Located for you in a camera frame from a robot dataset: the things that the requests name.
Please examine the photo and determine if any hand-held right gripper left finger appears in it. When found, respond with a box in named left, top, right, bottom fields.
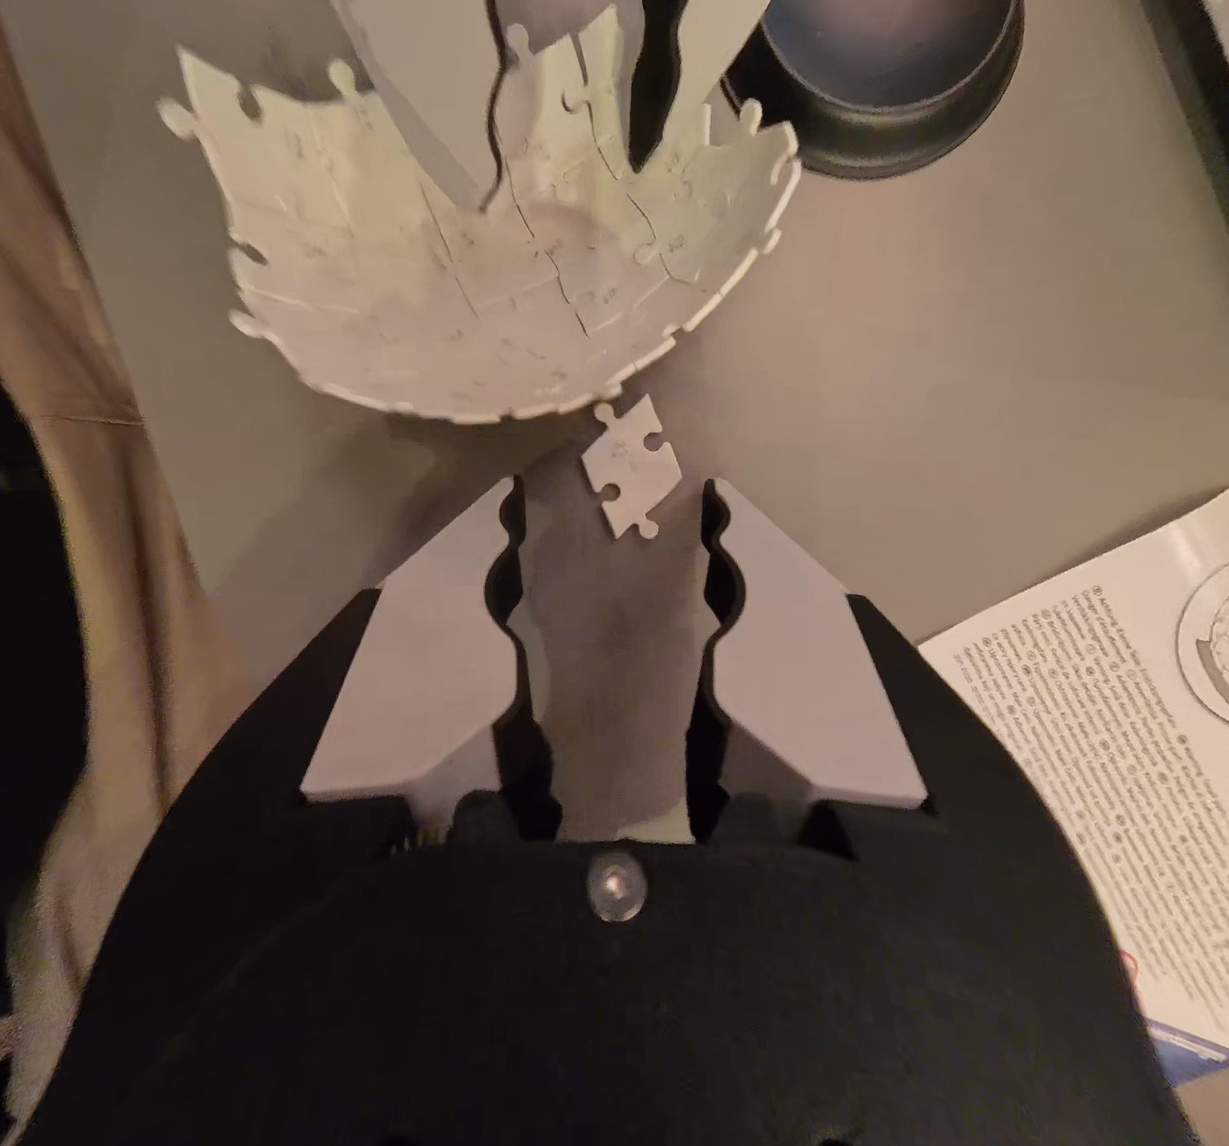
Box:
left=299, top=477, right=561, bottom=843

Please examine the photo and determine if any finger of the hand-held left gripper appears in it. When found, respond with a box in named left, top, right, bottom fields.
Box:
left=280, top=0, right=524, bottom=215
left=626, top=0, right=809, bottom=174

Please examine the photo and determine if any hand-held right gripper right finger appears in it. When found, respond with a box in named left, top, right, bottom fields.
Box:
left=685, top=479, right=931, bottom=845

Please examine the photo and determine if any white half-built puzzle ball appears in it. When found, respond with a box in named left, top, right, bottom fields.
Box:
left=157, top=2, right=803, bottom=425

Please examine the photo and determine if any white puzzle piece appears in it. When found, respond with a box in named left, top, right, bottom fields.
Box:
left=580, top=394, right=683, bottom=544

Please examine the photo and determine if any black round bowl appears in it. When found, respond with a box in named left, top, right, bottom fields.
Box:
left=718, top=0, right=1027, bottom=179

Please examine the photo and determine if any white printed instruction leaflet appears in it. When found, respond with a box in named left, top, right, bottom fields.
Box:
left=916, top=488, right=1229, bottom=1061

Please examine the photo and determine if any dark flat object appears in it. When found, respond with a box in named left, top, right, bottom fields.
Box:
left=1112, top=0, right=1229, bottom=154

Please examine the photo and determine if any blue packaging corner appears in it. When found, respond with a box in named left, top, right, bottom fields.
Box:
left=1145, top=1019, right=1229, bottom=1087

